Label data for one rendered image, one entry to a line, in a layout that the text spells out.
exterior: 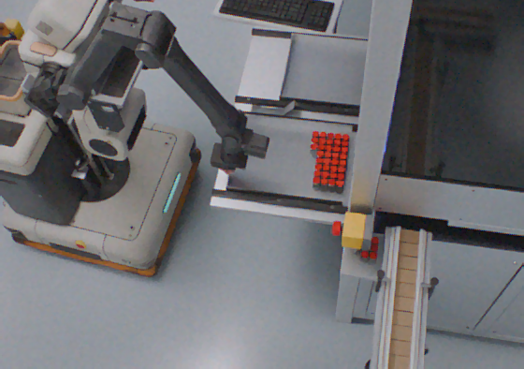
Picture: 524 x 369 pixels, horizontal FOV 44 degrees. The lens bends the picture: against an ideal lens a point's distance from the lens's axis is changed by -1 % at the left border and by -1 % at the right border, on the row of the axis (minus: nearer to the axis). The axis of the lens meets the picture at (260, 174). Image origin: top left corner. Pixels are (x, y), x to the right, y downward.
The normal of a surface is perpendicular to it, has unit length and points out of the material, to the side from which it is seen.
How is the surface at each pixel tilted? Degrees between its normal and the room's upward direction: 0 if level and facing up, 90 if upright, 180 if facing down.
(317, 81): 0
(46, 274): 0
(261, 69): 0
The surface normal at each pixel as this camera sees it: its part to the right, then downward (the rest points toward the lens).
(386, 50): -0.18, 0.86
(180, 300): -0.07, -0.49
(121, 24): 0.14, -0.40
